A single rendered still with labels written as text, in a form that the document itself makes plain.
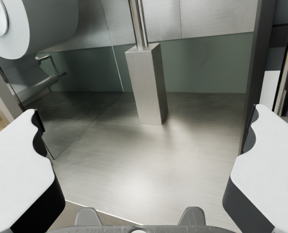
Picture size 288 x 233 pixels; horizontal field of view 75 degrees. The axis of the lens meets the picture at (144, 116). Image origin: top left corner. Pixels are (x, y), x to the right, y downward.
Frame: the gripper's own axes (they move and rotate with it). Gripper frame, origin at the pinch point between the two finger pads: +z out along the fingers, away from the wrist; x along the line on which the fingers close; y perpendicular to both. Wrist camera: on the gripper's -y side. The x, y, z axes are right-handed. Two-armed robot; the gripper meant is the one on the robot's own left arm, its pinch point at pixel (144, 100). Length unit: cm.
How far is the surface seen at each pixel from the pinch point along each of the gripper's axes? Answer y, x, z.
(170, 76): 24, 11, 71
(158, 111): 28, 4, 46
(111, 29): 5, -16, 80
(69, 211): 51, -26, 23
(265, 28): -1.7, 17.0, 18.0
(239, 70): 19, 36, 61
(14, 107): 16.4, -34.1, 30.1
